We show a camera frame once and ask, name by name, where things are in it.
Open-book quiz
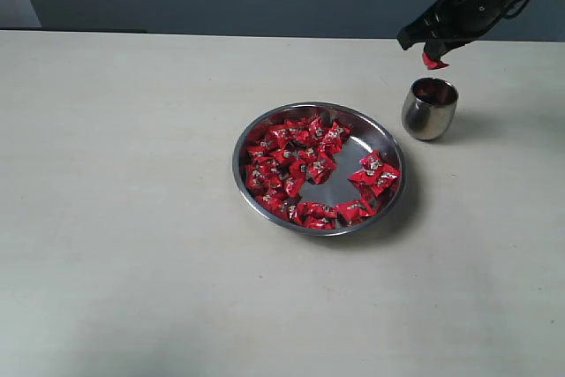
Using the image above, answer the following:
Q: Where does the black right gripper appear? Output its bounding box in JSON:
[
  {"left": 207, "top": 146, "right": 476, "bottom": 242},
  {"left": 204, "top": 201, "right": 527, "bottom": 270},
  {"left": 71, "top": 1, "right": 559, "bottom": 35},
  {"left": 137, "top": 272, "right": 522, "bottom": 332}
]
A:
[{"left": 396, "top": 0, "right": 531, "bottom": 62}]

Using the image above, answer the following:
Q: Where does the red candy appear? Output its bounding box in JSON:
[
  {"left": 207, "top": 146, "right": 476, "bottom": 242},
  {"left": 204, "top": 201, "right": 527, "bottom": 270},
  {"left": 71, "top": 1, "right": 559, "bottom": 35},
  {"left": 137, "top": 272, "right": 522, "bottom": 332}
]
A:
[
  {"left": 422, "top": 52, "right": 448, "bottom": 71},
  {"left": 319, "top": 121, "right": 351, "bottom": 155},
  {"left": 308, "top": 116, "right": 328, "bottom": 142},
  {"left": 370, "top": 163, "right": 401, "bottom": 197},
  {"left": 306, "top": 159, "right": 336, "bottom": 185},
  {"left": 415, "top": 87, "right": 449, "bottom": 105},
  {"left": 359, "top": 150, "right": 383, "bottom": 173},
  {"left": 269, "top": 148, "right": 297, "bottom": 167},
  {"left": 291, "top": 202, "right": 337, "bottom": 230},
  {"left": 283, "top": 118, "right": 308, "bottom": 138},
  {"left": 348, "top": 169, "right": 378, "bottom": 187},
  {"left": 255, "top": 189, "right": 288, "bottom": 213},
  {"left": 335, "top": 200, "right": 375, "bottom": 226}
]

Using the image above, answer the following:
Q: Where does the red candy in cup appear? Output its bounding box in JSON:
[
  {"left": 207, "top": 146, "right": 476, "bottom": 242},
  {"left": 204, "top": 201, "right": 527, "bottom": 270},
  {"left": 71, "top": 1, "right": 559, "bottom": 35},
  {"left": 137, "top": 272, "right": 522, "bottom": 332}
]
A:
[{"left": 415, "top": 87, "right": 449, "bottom": 105}]

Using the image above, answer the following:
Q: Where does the steel cup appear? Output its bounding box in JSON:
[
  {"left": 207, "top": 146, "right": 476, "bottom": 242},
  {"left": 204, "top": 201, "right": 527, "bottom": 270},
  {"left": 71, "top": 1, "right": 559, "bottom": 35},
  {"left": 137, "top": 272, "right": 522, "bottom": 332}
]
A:
[{"left": 401, "top": 78, "right": 459, "bottom": 141}]

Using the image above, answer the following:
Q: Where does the round steel plate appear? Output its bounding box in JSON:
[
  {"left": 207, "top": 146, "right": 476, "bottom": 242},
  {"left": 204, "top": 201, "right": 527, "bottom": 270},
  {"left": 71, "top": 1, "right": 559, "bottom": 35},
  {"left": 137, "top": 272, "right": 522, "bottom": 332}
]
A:
[{"left": 231, "top": 102, "right": 406, "bottom": 237}]

